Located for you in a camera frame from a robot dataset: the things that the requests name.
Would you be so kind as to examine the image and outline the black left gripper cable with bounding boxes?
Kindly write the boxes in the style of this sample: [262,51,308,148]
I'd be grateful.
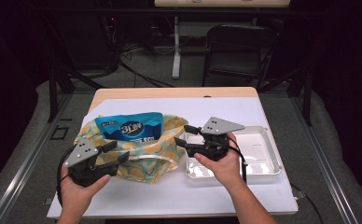
[55,146,77,207]

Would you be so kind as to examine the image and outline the black folding chair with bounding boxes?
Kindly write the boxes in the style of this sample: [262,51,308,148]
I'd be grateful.
[201,23,280,91]

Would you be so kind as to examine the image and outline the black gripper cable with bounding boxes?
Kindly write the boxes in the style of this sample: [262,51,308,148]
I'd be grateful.
[55,146,77,207]
[228,136,248,185]

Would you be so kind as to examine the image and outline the white desk leg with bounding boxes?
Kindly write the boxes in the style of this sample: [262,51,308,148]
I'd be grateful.
[171,15,183,80]

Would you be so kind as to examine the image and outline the white plastic tray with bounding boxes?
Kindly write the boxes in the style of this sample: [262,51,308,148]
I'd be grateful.
[182,125,284,181]

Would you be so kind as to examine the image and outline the teal citrus print fabric bag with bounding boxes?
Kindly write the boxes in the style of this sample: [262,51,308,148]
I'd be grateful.
[73,114,189,185]

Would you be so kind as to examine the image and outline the person's right hand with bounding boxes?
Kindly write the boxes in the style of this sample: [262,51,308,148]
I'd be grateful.
[193,132,248,189]

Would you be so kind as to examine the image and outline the person's left hand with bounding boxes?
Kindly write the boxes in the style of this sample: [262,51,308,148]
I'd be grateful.
[59,167,112,213]

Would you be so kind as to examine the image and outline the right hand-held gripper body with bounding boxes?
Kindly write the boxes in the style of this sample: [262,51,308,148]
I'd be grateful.
[187,116,245,162]

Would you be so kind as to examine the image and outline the black floor cables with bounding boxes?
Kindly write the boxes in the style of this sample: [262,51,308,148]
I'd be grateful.
[117,41,174,89]

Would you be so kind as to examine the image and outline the blue snack packet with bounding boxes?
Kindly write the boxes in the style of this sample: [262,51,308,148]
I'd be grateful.
[94,111,164,143]

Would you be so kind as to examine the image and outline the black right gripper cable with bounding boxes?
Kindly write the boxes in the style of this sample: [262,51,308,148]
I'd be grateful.
[228,136,248,185]

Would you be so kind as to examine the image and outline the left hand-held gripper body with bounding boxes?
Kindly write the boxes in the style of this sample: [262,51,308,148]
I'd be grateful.
[63,135,121,188]

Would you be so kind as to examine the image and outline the black cable with grey plug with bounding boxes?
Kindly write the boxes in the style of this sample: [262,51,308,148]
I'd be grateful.
[290,183,324,224]

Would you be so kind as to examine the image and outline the black metal stand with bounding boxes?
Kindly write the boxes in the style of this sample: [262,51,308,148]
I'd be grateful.
[257,59,314,126]
[45,18,106,123]

